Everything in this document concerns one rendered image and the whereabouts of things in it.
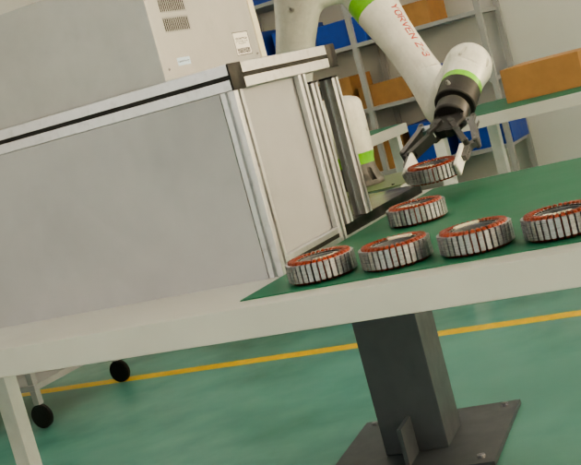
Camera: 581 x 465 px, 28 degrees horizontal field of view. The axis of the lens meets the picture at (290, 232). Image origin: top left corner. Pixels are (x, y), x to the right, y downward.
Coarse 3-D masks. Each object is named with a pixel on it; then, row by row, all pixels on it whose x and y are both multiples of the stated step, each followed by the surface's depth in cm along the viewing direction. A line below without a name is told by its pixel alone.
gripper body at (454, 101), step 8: (448, 96) 251; (456, 96) 250; (440, 104) 250; (448, 104) 249; (456, 104) 249; (464, 104) 250; (440, 112) 251; (448, 112) 250; (456, 112) 249; (464, 112) 249; (456, 120) 247; (464, 120) 247; (440, 128) 248; (448, 128) 247; (440, 136) 248; (448, 136) 248
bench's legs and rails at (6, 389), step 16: (0, 384) 326; (16, 384) 329; (0, 400) 327; (16, 400) 327; (16, 416) 326; (16, 432) 327; (32, 432) 331; (16, 448) 329; (32, 448) 330; (32, 464) 329
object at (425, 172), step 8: (432, 160) 244; (440, 160) 242; (448, 160) 237; (408, 168) 241; (416, 168) 237; (424, 168) 236; (432, 168) 235; (440, 168) 235; (448, 168) 235; (408, 176) 239; (416, 176) 236; (424, 176) 236; (432, 176) 235; (440, 176) 235; (448, 176) 236; (416, 184) 237; (424, 184) 236
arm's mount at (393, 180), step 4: (400, 172) 326; (388, 176) 322; (392, 176) 319; (396, 176) 316; (400, 176) 312; (388, 180) 311; (392, 180) 308; (396, 180) 305; (400, 180) 302; (404, 180) 299; (376, 184) 309; (380, 184) 306; (384, 184) 303; (388, 184) 300; (392, 184) 294; (396, 184) 295; (400, 184) 292; (368, 188) 302; (372, 188) 299; (376, 188) 296; (380, 188) 294; (384, 188) 292; (368, 192) 294; (348, 196) 297
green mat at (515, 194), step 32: (576, 160) 244; (448, 192) 248; (480, 192) 234; (512, 192) 221; (544, 192) 210; (576, 192) 199; (384, 224) 224; (448, 224) 202; (480, 256) 163; (288, 288) 181
